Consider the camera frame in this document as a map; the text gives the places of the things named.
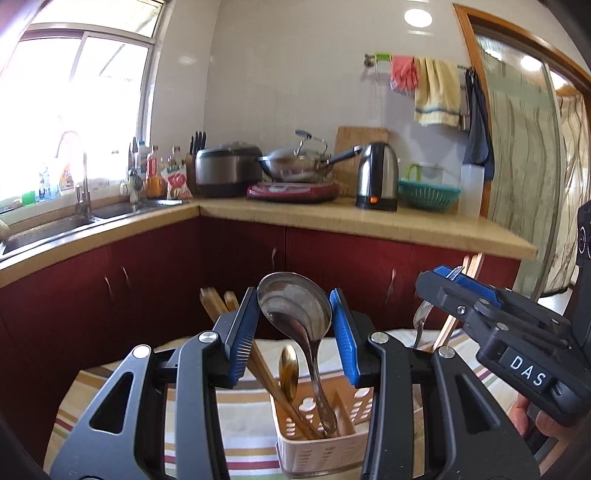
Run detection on metal towel rack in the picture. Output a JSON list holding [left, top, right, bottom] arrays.
[[362, 53, 476, 75]]

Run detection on red induction cooker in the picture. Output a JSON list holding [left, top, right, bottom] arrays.
[[246, 181, 340, 202]]

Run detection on stainless steel sink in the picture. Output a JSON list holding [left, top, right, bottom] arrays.
[[0, 198, 190, 259]]

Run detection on orange oil bottle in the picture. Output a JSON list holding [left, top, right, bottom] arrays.
[[147, 145, 167, 199]]

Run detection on dish soap bottle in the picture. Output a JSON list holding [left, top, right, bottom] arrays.
[[56, 161, 75, 197]]

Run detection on gold metal spoon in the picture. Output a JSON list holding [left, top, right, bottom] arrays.
[[277, 344, 301, 402]]

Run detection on small metal faucet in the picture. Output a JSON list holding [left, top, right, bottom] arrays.
[[121, 138, 141, 204]]

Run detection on dark blue cloth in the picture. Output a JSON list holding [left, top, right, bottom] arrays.
[[464, 69, 496, 181]]

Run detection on beige kitchen countertop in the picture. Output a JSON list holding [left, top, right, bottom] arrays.
[[0, 196, 539, 289]]

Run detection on grey rice cooker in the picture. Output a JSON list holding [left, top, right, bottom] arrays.
[[195, 143, 264, 198]]

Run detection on wooden cutting board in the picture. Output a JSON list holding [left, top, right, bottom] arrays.
[[333, 126, 389, 197]]

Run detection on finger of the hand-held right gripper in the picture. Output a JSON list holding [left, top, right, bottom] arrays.
[[414, 270, 575, 352], [433, 264, 503, 309]]

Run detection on translucent plastic container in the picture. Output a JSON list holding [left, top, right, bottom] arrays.
[[460, 164, 485, 219]]

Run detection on white pot with green handle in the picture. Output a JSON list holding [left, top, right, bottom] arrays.
[[405, 161, 444, 182]]

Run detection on red snack bag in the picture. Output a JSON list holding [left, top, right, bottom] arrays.
[[161, 167, 192, 200]]

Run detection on person's right hand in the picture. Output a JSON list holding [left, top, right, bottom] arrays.
[[510, 392, 578, 462]]

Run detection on pink rubber gloves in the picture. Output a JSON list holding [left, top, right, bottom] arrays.
[[390, 55, 420, 97]]

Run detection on steel electric kettle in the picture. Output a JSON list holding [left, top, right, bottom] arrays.
[[355, 141, 400, 212]]

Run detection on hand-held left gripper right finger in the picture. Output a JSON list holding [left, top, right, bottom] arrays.
[[329, 288, 541, 480]]

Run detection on silver metal spoon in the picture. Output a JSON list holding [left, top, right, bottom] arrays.
[[256, 271, 339, 438]]

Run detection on green plastic colander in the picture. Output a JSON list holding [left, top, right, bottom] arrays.
[[398, 179, 462, 213]]

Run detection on beige perforated utensil holder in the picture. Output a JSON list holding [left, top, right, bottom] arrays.
[[270, 385, 375, 478]]

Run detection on silver metal fork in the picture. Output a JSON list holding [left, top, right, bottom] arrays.
[[412, 265, 462, 350]]

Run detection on tall curved metal faucet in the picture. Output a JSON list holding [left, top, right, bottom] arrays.
[[55, 130, 93, 217]]

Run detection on frosted glass door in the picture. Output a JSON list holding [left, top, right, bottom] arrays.
[[455, 4, 591, 296]]

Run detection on yellow towel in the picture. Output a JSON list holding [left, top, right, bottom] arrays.
[[414, 56, 462, 127]]

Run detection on steel wok with lid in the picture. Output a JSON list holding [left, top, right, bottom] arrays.
[[256, 129, 365, 183]]

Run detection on striped tablecloth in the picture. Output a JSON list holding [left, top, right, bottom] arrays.
[[44, 328, 522, 480]]

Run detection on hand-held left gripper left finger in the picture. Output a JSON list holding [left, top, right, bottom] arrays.
[[50, 287, 260, 480]]

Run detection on kitchen window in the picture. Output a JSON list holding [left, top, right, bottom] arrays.
[[0, 0, 164, 204]]

